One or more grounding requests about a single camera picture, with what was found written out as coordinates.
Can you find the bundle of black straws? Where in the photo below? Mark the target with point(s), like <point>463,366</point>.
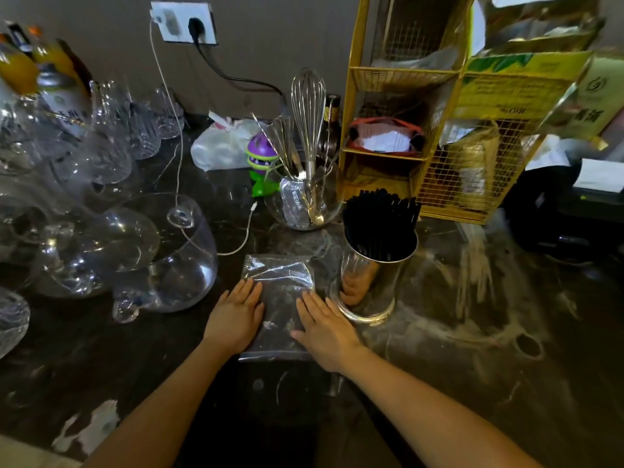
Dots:
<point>380,224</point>

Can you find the clear plastic zip bag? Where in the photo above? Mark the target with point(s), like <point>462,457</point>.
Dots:
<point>280,287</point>

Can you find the black machine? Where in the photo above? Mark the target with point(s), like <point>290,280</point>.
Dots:
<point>560,219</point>

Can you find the silver can white label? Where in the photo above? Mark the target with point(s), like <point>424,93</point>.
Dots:
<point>63,99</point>

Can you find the large clear glass pitcher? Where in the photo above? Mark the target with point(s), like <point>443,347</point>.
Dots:
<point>180,268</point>

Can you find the steel balloon whisk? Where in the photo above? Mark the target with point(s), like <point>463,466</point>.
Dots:
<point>308,107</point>

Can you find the steel bar utensils bundle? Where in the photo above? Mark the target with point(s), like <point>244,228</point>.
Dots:
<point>284,141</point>

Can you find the person's left forearm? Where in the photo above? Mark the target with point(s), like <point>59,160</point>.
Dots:
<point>161,414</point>

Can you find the orange drink bottle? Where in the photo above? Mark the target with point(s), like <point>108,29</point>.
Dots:
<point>17,70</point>
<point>53,55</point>

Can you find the clear packet in bowl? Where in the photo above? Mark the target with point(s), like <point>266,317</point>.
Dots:
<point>295,204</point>

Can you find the person's left hand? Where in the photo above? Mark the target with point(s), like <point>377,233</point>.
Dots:
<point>233,321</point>

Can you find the red basket with white papers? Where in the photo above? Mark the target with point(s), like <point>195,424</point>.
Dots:
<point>385,138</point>

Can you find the dark glass bottle gold cap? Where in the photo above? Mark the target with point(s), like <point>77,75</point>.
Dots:
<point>331,126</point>

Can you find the shiny steel cup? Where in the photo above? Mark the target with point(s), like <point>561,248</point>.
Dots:
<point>375,282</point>

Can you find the group of clear glass cups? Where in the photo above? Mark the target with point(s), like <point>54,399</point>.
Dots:
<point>112,136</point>

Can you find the green printed box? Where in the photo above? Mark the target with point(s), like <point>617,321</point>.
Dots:
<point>592,102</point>

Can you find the person's left little finger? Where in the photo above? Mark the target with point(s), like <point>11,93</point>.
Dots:
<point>222,302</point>

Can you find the person's right thumb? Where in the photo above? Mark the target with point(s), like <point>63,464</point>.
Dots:
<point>299,337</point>

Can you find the person's right hand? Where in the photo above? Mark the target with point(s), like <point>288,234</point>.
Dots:
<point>329,338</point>

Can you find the white wall socket plate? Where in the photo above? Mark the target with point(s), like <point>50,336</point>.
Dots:
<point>170,21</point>

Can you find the white paper sheet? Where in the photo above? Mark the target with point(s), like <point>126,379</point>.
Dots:
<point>602,175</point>

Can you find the white plastic bag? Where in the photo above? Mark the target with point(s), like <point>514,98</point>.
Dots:
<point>219,146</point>

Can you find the yellow and green carton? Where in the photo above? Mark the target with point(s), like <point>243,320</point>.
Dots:
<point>516,87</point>

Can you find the person's right little finger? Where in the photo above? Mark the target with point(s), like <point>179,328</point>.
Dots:
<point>340,318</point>

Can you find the purple and green plant toy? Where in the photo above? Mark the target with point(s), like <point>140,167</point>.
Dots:
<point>261,155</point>

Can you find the person's right forearm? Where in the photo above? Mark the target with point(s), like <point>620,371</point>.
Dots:
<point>429,419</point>

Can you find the ribbed clear glass bowl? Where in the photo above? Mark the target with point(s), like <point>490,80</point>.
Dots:
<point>12,321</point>

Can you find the person's left middle finger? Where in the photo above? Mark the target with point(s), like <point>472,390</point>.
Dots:
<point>246,292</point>

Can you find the person's right middle finger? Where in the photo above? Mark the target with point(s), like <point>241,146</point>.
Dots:
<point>313,307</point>

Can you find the round glass utensil bowl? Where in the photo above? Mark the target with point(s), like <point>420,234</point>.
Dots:
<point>331,204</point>

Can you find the brown paper bag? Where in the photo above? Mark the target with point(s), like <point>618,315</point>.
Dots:
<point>470,165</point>

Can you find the person's left thumb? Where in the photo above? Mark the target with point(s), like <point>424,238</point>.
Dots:
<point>261,320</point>

